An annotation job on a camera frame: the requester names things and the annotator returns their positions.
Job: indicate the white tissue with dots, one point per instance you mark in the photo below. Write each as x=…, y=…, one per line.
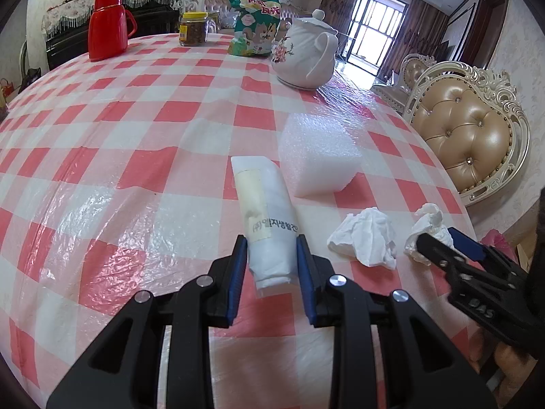
x=428, y=226
x=366, y=238

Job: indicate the glass balcony door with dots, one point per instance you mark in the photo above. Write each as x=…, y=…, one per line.
x=374, y=30

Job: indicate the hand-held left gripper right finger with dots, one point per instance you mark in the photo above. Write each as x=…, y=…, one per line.
x=304, y=281

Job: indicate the glass jar yellow lid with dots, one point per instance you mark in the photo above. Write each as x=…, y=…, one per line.
x=193, y=32

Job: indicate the floral lace piano cover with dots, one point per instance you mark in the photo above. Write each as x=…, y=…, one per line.
x=68, y=10

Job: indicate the brown curtain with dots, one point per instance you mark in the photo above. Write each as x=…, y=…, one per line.
x=421, y=38
x=338, y=2

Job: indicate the red thermos jug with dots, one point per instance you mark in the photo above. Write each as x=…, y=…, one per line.
x=106, y=25

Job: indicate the person's right hand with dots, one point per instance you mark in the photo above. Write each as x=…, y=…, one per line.
x=513, y=370

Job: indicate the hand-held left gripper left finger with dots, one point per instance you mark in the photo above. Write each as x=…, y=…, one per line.
x=236, y=281

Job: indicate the green snack bag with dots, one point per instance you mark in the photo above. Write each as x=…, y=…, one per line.
x=253, y=25

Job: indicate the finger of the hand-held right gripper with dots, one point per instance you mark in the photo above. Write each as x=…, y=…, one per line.
x=466, y=243
x=438, y=249

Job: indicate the white plastic packet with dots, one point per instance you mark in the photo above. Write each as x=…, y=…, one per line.
x=268, y=217

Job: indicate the red white checked tablecloth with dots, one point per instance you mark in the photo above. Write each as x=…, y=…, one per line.
x=127, y=157

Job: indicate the beige tufted ornate chair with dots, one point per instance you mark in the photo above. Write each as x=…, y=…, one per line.
x=415, y=72
x=464, y=132

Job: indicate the dark wooden door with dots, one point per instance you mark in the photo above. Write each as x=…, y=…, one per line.
x=481, y=21

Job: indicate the black piano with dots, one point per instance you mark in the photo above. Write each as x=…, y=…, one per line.
x=72, y=42

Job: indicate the white foam block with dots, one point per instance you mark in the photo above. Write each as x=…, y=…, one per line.
x=317, y=157

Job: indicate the white floral teapot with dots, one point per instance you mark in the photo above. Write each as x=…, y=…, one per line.
x=302, y=55

